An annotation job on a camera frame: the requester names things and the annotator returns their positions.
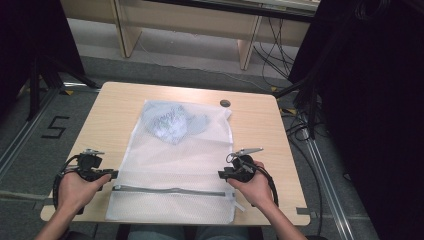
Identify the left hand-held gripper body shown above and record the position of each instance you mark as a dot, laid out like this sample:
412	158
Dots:
88	161

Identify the person's right hand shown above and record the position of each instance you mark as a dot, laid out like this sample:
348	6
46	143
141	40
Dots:
258	191

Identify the light wooden shelf unit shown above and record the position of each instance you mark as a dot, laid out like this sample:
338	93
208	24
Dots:
186	20

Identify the black curtain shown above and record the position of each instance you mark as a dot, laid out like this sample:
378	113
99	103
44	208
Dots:
373	100
30	33

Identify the person's left hand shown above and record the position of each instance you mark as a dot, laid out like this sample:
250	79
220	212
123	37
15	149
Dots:
76	193

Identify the person's legs in jeans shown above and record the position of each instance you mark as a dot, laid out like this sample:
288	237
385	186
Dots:
160	233

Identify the aluminium floor rail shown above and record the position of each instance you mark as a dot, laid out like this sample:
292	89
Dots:
328	180
26	130

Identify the white mesh laundry bag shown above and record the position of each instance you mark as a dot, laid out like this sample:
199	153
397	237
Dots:
173	163

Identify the grey-blue garment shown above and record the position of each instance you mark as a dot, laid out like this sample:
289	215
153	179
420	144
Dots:
173	123

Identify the black metal stand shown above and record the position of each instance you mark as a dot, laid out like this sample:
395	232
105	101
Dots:
311	100
35	86

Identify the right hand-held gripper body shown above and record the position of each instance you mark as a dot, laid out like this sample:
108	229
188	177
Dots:
243	168

